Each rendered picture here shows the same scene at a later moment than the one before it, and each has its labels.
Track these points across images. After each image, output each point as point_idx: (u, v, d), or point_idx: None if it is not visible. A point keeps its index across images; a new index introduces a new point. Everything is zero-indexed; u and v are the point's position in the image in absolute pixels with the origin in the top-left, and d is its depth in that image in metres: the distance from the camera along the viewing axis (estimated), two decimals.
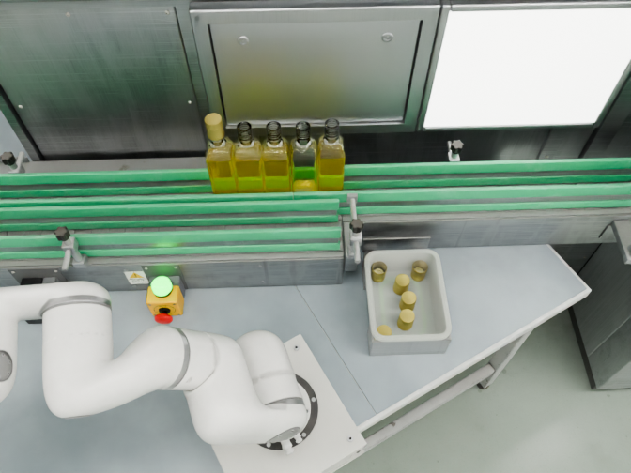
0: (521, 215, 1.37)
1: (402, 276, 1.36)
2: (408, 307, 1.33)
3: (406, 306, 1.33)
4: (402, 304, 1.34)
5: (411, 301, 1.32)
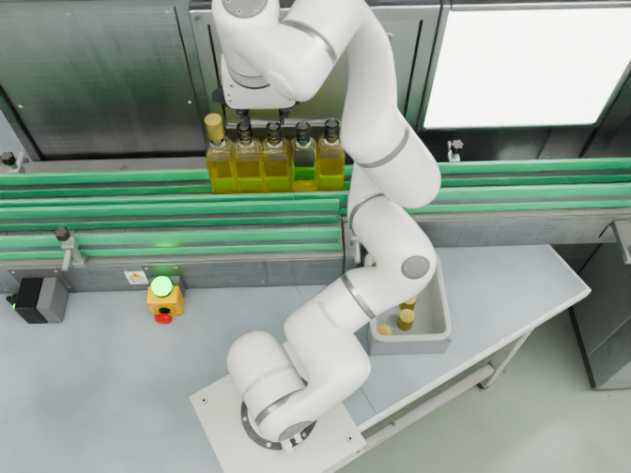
0: (521, 215, 1.37)
1: None
2: (408, 307, 1.33)
3: (406, 306, 1.33)
4: (402, 304, 1.34)
5: (411, 301, 1.32)
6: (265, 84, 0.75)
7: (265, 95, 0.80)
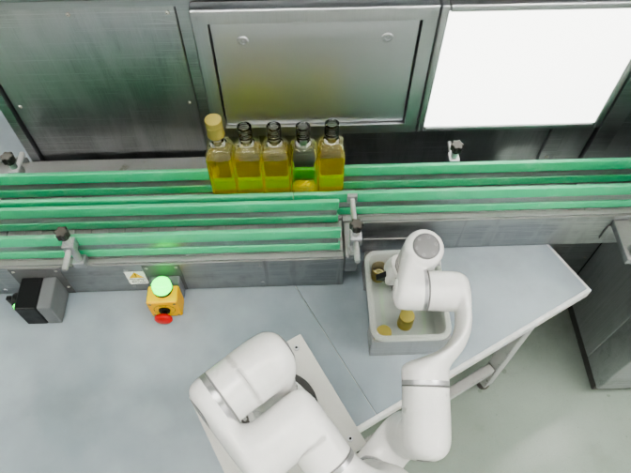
0: (521, 215, 1.37)
1: None
2: None
3: None
4: None
5: None
6: None
7: None
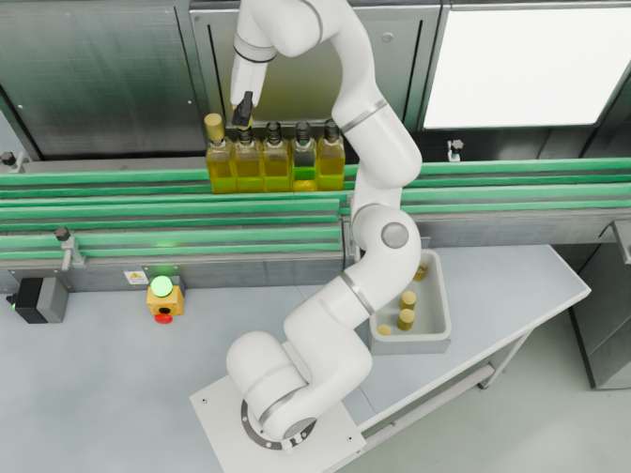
0: (521, 215, 1.37)
1: (236, 106, 1.12)
2: (408, 307, 1.33)
3: (406, 306, 1.33)
4: (402, 304, 1.34)
5: (411, 301, 1.32)
6: None
7: None
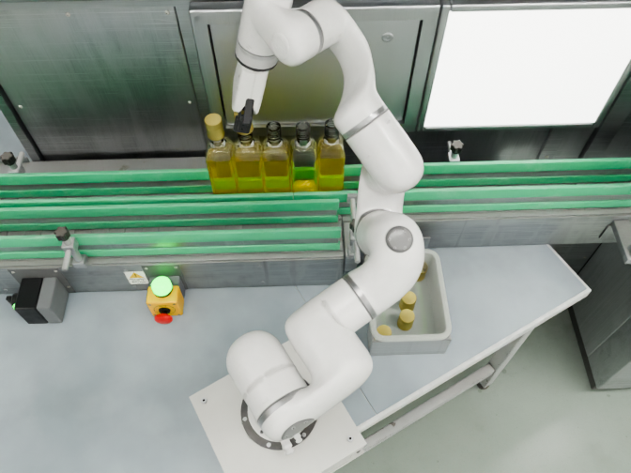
0: (521, 215, 1.37)
1: (237, 113, 1.14)
2: (408, 307, 1.33)
3: (406, 306, 1.33)
4: (402, 304, 1.34)
5: (411, 301, 1.32)
6: None
7: None
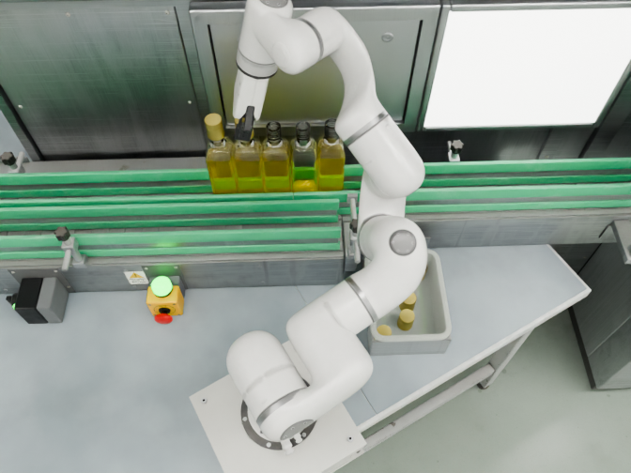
0: (521, 215, 1.37)
1: (238, 119, 1.15)
2: (408, 307, 1.33)
3: (406, 306, 1.33)
4: (402, 304, 1.34)
5: (411, 301, 1.32)
6: None
7: None
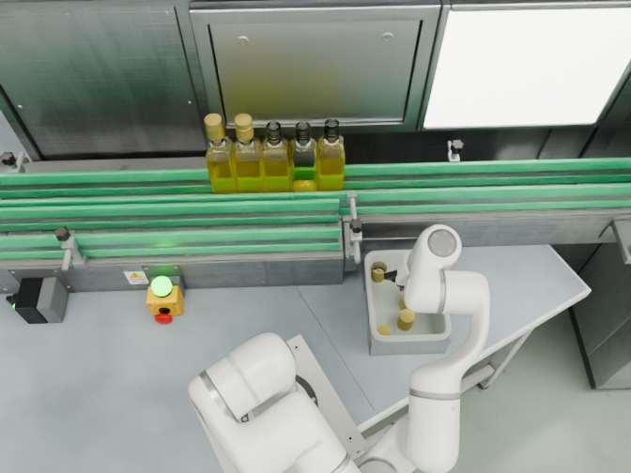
0: (521, 215, 1.37)
1: (238, 119, 1.15)
2: None
3: (406, 306, 1.33)
4: (402, 304, 1.34)
5: None
6: None
7: None
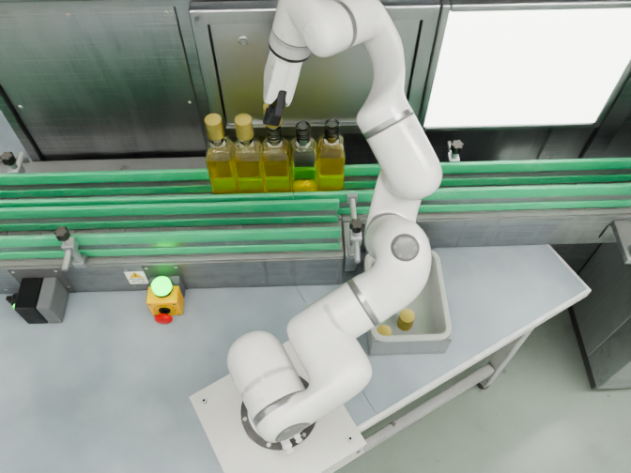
0: (521, 215, 1.37)
1: (238, 119, 1.15)
2: None
3: None
4: None
5: None
6: None
7: None
